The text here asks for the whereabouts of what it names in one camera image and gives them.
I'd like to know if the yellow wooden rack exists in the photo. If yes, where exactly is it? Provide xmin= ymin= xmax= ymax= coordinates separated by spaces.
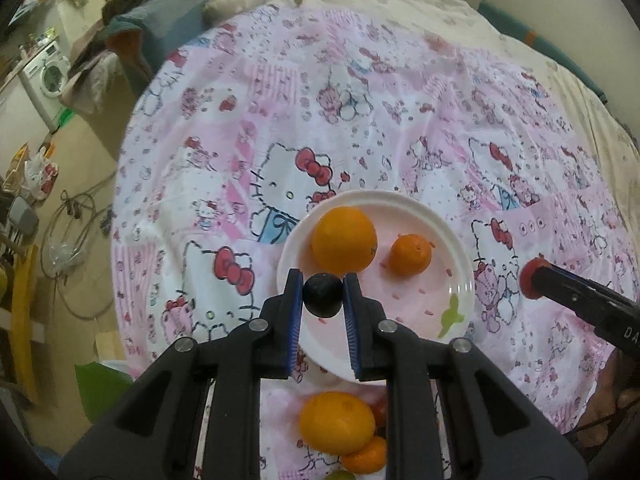
xmin=1 ymin=244 xmax=44 ymax=404

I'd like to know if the large orange in plate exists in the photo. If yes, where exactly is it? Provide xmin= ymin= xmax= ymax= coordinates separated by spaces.
xmin=310 ymin=206 xmax=378 ymax=276

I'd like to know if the plastic bag on floor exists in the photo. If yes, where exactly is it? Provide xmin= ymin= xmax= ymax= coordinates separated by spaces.
xmin=1 ymin=142 xmax=58 ymax=202

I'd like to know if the teal blanket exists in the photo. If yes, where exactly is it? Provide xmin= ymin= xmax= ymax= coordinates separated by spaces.
xmin=101 ymin=0 xmax=207 ymax=96

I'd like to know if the red tomato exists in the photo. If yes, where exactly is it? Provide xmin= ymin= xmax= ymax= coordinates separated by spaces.
xmin=518 ymin=257 xmax=550 ymax=300
xmin=370 ymin=396 xmax=387 ymax=428

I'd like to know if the coiled hose on floor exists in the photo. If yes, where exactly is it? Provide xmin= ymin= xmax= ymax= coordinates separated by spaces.
xmin=39 ymin=169 xmax=122 ymax=321

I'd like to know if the green box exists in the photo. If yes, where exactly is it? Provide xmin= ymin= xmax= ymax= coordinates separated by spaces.
xmin=75 ymin=362 xmax=134 ymax=424

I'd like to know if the white washing machine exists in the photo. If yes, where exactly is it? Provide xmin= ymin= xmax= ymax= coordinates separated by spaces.
xmin=18 ymin=38 xmax=70 ymax=132

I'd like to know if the dark purple grape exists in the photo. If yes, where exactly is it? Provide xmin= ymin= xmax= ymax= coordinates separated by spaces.
xmin=303 ymin=273 xmax=344 ymax=318

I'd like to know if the small mandarin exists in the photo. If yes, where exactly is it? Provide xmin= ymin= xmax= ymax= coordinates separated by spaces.
xmin=340 ymin=436 xmax=387 ymax=474
xmin=387 ymin=234 xmax=434 ymax=278

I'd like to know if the pink white ceramic plate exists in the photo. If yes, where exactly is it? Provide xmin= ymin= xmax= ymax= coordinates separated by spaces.
xmin=275 ymin=188 xmax=476 ymax=387

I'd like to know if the small mandarin in plate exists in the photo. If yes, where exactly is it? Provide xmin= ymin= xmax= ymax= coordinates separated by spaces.
xmin=387 ymin=234 xmax=434 ymax=278

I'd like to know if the large orange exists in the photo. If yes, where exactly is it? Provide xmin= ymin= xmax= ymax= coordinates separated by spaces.
xmin=310 ymin=206 xmax=378 ymax=276
xmin=298 ymin=391 xmax=376 ymax=456

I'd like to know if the pink Hello Kitty bedsheet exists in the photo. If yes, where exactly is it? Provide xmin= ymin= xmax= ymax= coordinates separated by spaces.
xmin=109 ymin=1 xmax=640 ymax=480

